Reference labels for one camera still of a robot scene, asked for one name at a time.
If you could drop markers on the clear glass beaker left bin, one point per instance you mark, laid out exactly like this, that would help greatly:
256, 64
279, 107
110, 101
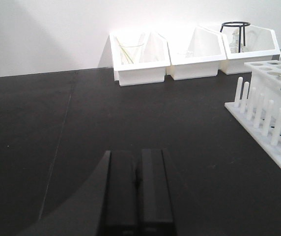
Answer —
136, 51

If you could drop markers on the yellow green stirring rod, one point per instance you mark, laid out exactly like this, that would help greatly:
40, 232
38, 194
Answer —
126, 57

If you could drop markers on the white storage bin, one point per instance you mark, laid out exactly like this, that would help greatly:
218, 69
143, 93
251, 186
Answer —
261, 42
208, 50
153, 62

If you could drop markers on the white middle storage bin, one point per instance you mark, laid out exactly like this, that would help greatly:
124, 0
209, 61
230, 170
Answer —
208, 50

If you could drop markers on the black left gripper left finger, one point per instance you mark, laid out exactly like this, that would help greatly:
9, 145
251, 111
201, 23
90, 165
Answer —
120, 214

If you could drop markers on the white test tube rack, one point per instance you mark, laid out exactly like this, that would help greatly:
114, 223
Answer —
257, 106

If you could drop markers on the clear glassware in right bin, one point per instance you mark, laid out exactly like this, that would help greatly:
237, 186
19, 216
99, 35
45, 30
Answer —
234, 46

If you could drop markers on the white left storage bin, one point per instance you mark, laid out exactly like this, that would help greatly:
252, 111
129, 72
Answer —
153, 62

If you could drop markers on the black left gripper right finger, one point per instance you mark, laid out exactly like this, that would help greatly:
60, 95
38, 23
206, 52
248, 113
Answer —
155, 211

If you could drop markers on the white right storage bin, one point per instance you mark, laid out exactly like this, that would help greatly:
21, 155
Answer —
261, 42

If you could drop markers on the black metal tripod stand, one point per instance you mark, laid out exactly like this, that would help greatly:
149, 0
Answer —
241, 25

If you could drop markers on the small glass beaker middle bin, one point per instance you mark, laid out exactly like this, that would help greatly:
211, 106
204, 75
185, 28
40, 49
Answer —
185, 54

